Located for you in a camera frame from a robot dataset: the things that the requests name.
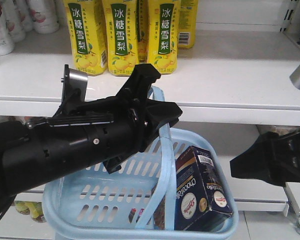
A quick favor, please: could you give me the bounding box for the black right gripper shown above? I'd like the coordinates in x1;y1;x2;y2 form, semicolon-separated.
230;130;300;187

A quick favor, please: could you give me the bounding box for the yellow pear drink bottle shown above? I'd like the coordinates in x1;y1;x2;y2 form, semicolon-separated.
178;0;199;49
146;0;181;75
63;0;108;76
102;0;139;77

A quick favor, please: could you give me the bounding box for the dark blue cookie box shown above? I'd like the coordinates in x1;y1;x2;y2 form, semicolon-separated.
152;145;234;231

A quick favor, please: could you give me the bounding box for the yellow pear drink bottle right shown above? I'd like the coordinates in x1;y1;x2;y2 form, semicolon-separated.
146;0;181;75

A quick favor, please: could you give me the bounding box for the white milk drink bottle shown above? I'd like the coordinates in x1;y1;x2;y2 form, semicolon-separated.
26;0;60;34

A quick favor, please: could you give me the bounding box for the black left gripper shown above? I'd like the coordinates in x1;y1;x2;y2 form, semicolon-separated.
24;63;183;183

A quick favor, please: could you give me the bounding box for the light blue plastic basket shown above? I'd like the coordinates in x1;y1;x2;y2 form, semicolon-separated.
41;85;240;240

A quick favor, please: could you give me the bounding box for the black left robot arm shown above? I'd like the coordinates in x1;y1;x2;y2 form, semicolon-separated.
0;63;183;218

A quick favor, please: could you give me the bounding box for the yellow pear drink bottle left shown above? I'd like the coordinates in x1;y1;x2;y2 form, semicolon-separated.
63;0;108;76

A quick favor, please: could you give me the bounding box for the rear yellow pear drink bottle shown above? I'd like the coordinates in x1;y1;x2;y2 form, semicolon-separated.
178;0;199;49

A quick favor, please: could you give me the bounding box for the yellow pear drink bottle middle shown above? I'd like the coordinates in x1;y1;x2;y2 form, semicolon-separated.
102;0;139;77

